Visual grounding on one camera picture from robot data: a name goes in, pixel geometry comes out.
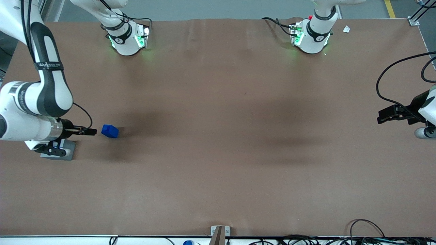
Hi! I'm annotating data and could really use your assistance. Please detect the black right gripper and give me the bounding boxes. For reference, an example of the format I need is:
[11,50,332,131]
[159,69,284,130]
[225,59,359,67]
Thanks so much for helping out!
[59,118,98,139]

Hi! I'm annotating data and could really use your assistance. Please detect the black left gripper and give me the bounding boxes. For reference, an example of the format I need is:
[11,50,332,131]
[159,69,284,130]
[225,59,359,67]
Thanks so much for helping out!
[377,90,430,125]

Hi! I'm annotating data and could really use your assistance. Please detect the blue plastic block part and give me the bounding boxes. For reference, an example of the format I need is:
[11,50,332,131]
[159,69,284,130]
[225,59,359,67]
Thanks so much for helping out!
[101,124,119,138]

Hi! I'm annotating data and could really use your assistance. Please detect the gray square base block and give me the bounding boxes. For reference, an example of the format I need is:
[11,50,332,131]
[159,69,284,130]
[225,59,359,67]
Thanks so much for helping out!
[40,139,76,161]

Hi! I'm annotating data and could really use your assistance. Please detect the brown paper table cover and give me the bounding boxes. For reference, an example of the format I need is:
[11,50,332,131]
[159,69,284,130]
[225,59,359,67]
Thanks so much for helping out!
[0,17,436,237]

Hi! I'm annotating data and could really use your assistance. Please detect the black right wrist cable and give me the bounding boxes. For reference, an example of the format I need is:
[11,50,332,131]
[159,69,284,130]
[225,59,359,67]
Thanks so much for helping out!
[73,102,93,131]

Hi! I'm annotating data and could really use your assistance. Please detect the left wrist camera unit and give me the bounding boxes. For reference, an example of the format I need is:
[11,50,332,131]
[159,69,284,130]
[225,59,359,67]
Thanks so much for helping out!
[414,126,436,140]

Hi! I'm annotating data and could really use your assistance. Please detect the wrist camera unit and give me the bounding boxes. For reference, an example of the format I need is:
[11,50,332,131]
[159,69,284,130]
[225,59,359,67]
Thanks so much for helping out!
[414,126,436,140]
[25,139,68,158]

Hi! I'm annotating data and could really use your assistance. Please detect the long black curved cable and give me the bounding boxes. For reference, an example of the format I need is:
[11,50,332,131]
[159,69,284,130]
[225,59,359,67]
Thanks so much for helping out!
[376,51,436,114]

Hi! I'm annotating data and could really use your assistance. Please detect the right wrist camera unit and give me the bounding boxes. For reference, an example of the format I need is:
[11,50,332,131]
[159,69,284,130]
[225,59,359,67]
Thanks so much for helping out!
[25,139,68,158]

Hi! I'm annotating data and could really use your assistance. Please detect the short black curved cable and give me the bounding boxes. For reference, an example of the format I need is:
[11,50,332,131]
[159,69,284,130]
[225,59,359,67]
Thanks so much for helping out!
[421,56,436,83]

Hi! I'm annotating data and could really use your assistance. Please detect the aluminium frame post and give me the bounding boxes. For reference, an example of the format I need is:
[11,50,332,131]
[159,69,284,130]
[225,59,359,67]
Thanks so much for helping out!
[408,0,436,26]
[38,0,66,22]

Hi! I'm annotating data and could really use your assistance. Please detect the black looped cable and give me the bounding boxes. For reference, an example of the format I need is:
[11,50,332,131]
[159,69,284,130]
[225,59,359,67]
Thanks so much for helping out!
[349,219,386,239]

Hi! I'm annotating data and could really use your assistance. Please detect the white table edge rail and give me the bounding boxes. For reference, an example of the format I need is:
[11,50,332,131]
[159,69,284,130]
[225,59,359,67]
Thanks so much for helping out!
[0,235,436,245]

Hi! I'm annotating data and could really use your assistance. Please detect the black right base cable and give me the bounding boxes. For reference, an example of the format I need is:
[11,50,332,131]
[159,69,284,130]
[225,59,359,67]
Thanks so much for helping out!
[99,0,153,38]

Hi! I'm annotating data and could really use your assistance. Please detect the black base cable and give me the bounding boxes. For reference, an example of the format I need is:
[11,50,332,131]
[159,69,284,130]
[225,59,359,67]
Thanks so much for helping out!
[99,0,153,38]
[261,17,294,36]

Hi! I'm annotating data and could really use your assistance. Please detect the black cable tangle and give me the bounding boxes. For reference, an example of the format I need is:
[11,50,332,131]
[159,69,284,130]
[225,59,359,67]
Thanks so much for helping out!
[249,234,436,245]

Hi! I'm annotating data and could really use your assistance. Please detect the black left base cable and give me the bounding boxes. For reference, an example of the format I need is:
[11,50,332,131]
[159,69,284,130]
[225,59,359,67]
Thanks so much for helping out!
[261,17,294,36]

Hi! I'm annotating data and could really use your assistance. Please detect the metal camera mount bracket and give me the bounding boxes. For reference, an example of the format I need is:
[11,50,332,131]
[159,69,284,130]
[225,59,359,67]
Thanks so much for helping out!
[211,226,230,245]

